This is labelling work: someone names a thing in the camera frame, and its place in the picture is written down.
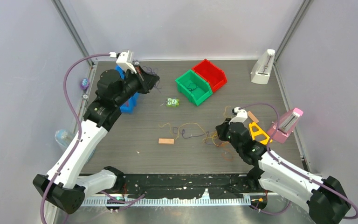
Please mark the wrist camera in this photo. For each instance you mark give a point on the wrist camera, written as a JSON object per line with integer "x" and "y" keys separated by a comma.
{"x": 124, "y": 61}
{"x": 240, "y": 115}

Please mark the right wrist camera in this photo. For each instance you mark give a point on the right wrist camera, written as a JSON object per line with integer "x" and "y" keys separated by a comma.
{"x": 240, "y": 115}

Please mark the blue plastic bin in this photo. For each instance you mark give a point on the blue plastic bin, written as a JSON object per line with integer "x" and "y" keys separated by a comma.
{"x": 129, "y": 106}

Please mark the small wooden block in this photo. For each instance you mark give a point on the small wooden block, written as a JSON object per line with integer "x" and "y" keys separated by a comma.
{"x": 166, "y": 141}

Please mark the white metronome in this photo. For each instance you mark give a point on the white metronome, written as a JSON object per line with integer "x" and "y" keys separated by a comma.
{"x": 261, "y": 71}

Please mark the green plastic bin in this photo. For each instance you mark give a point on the green plastic bin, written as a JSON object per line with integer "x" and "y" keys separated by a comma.
{"x": 193, "y": 87}

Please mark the green monster toy block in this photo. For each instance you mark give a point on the green monster toy block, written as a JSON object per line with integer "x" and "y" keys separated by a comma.
{"x": 172, "y": 102}

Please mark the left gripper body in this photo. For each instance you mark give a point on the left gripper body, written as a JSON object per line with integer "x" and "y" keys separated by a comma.
{"x": 132, "y": 84}

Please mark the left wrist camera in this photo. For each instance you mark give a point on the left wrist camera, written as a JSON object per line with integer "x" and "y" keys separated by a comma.
{"x": 124, "y": 61}

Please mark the pink metronome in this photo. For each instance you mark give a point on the pink metronome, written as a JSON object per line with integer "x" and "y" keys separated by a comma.
{"x": 287, "y": 124}

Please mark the yellow ladder toy right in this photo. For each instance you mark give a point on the yellow ladder toy right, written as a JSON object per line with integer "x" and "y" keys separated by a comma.
{"x": 258, "y": 134}

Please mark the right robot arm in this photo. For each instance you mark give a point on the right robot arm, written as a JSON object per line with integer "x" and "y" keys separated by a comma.
{"x": 322, "y": 198}

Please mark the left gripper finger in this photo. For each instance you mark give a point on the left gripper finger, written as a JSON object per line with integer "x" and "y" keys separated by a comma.
{"x": 150, "y": 78}
{"x": 146, "y": 87}

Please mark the red plastic bin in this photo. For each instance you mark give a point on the red plastic bin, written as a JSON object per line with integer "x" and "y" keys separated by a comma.
{"x": 215, "y": 76}

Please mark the purple round toy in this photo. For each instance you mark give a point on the purple round toy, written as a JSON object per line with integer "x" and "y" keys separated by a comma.
{"x": 85, "y": 83}

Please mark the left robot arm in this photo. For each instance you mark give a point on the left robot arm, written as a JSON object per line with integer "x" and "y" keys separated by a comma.
{"x": 62, "y": 186}

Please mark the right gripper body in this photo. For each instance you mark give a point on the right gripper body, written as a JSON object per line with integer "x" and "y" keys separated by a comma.
{"x": 229, "y": 139}

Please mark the clear plastic container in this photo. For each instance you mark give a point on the clear plastic container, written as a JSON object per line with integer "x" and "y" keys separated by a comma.
{"x": 64, "y": 138}

